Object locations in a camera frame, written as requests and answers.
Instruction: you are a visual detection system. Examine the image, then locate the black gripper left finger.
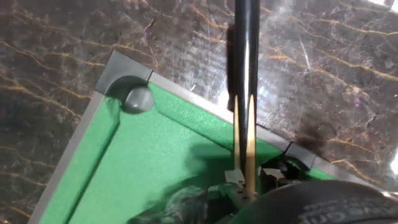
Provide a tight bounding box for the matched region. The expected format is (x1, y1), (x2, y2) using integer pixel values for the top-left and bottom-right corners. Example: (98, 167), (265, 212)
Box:
(217, 169), (259, 212)

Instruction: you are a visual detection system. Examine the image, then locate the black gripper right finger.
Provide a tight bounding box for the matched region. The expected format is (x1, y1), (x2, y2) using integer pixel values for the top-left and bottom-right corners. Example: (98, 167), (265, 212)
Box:
(259, 167), (290, 190)

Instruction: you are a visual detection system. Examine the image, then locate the wooden pool cue black handle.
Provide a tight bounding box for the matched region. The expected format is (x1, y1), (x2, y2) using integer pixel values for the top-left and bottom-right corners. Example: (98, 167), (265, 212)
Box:
(233, 0), (261, 194)

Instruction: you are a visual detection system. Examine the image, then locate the mini green pool table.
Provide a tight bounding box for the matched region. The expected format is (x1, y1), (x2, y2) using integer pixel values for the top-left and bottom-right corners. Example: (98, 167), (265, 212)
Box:
(27, 49), (374, 224)

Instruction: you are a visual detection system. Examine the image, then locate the dark marble pattern mat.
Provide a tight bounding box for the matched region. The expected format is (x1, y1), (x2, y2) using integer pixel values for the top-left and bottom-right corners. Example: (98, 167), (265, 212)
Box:
(0, 0), (398, 224)

